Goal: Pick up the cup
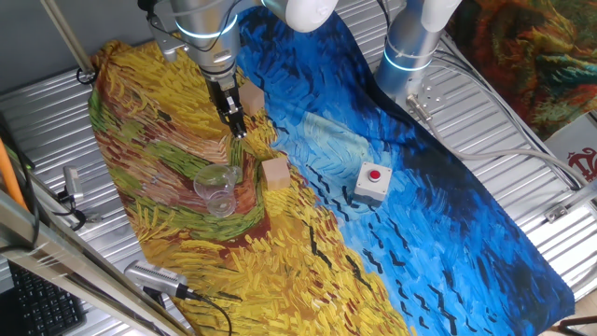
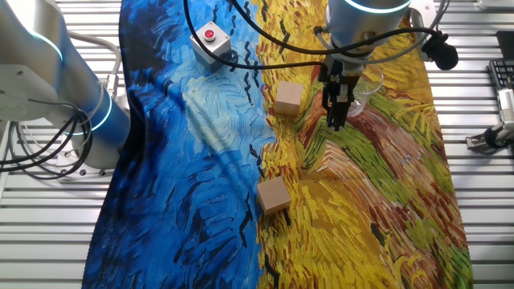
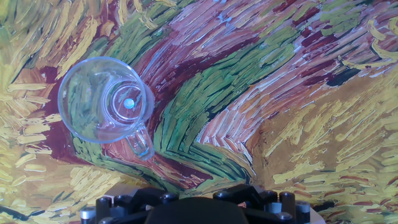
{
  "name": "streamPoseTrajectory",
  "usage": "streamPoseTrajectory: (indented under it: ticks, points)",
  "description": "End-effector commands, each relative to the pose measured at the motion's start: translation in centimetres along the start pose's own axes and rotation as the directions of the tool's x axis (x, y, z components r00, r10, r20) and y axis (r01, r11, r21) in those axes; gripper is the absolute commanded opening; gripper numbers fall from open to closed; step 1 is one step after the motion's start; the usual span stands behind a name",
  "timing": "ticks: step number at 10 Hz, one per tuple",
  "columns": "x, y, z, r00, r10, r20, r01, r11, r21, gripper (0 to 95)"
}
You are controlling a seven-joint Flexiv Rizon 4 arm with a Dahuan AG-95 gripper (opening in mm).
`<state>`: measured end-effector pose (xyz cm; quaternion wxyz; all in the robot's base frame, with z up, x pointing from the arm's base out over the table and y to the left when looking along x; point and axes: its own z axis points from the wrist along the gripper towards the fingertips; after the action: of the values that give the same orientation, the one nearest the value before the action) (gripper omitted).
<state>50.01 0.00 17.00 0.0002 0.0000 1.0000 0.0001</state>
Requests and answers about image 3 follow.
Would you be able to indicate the blue yellow painted tablecloth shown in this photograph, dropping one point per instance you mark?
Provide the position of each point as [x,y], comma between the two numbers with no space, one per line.
[248,93]

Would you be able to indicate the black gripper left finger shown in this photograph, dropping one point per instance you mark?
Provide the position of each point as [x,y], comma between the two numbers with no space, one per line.
[124,205]

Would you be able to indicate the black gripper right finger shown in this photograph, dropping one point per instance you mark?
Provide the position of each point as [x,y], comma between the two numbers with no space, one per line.
[270,205]

